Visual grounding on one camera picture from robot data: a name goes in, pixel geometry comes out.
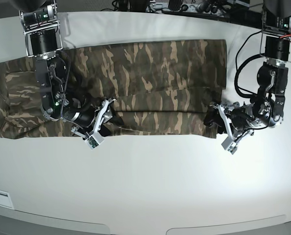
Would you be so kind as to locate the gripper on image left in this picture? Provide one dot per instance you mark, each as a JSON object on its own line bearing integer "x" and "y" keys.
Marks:
{"x": 88, "y": 122}

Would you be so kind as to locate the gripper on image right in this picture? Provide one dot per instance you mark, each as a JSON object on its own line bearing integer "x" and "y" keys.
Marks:
{"x": 230, "y": 119}

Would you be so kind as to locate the camouflage T-shirt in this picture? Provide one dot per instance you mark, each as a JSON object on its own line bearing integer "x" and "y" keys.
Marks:
{"x": 159, "y": 88}

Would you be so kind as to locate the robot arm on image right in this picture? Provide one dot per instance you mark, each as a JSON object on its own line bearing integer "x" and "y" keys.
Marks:
{"x": 266, "y": 107}

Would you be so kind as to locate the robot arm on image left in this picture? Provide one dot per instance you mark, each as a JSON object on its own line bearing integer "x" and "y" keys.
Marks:
{"x": 52, "y": 69}

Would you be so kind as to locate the white power strip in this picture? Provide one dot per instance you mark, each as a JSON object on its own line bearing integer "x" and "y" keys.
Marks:
{"x": 186, "y": 7}

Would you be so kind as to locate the white label on table edge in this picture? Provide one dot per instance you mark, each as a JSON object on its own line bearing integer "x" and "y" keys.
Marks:
{"x": 5, "y": 200}

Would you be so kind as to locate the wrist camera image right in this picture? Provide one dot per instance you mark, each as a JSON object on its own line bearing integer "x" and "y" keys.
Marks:
{"x": 230, "y": 145}

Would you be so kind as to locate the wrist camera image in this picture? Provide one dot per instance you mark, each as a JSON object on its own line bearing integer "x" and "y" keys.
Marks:
{"x": 94, "y": 140}
{"x": 230, "y": 145}

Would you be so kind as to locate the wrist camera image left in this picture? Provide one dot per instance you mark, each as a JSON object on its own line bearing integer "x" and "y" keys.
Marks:
{"x": 94, "y": 140}

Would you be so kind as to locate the black cable clutter background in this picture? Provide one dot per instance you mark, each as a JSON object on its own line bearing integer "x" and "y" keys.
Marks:
{"x": 230, "y": 11}

